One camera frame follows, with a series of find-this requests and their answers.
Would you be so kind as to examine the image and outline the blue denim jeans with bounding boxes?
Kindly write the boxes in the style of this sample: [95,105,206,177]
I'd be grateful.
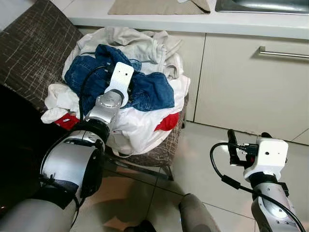
[64,44,175,116]

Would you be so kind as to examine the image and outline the white garment with red print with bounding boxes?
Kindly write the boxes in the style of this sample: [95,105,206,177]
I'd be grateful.
[41,72,191,156]

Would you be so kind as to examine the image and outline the cream sweatshirt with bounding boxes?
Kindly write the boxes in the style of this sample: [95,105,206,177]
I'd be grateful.
[76,27,183,78]

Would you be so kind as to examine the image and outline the beige cabinet drawer front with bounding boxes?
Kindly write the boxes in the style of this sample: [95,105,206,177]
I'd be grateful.
[193,33,309,144]

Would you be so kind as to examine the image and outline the narrow beige cabinet door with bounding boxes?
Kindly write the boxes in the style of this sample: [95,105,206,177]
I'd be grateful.
[167,31,207,122]

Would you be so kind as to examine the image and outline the beige counter mat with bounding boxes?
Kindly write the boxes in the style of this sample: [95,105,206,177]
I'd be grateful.
[107,0,211,15]

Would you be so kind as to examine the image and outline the brown woven fabric chair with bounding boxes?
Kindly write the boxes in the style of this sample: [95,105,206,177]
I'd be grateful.
[0,0,190,182]

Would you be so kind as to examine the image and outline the stainless steel sink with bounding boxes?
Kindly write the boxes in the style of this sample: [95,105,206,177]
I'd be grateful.
[215,0,309,15]

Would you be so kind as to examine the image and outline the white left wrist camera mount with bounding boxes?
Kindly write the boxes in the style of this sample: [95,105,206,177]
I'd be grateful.
[104,62,135,108]

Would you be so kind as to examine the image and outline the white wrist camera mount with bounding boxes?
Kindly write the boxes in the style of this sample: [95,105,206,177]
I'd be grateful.
[243,137,289,182]
[104,62,135,108]

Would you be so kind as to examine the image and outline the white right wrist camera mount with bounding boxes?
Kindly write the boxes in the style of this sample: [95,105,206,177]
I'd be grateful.
[243,137,289,182]

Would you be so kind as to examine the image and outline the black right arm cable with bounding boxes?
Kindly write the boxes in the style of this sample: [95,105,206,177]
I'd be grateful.
[210,142,306,232]

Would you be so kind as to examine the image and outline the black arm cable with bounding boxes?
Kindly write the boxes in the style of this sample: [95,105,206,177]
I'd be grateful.
[210,142,306,232]
[78,65,112,121]

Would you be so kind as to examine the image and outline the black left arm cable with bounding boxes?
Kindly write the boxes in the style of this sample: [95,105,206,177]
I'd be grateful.
[78,65,112,121]

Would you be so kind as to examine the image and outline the silver bar drawer handle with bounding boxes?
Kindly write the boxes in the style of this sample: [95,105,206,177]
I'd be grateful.
[258,46,309,60]

